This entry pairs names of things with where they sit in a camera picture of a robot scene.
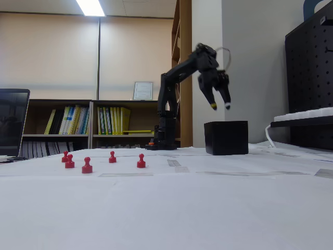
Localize black open box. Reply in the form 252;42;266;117
203;120;249;156

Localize tall wooden bookshelf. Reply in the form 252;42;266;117
171;0;193;148

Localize framed certificate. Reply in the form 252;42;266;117
133;81;154;101

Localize beige roller blind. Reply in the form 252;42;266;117
100;17;174;92
0;12;99;92

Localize wide yellow binder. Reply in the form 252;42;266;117
120;107;132;135

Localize black pegboard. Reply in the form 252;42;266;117
285;2;333;151

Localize yellow green binder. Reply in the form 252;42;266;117
101;106;110;135
97;106;103;135

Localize low wooden bookshelf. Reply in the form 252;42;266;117
22;98;92;158
89;99;159;149

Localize white paper table cover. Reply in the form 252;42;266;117
0;142;333;250

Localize dark blue round object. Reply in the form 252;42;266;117
303;0;333;21

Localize blue white books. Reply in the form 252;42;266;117
68;105;91;135

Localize ceiling light panel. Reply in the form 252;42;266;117
75;0;106;18

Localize yellow white book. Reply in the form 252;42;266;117
58;106;71;135

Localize black binders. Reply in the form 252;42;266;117
49;109;66;135

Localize yellow slim book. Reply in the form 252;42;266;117
44;108;57;135

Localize grey binder row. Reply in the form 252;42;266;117
22;141;75;158

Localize dark laptop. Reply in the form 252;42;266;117
0;88;31;164

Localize red white servo cable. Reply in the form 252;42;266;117
214;46;232;72

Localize white power cable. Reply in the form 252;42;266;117
264;123;277;148

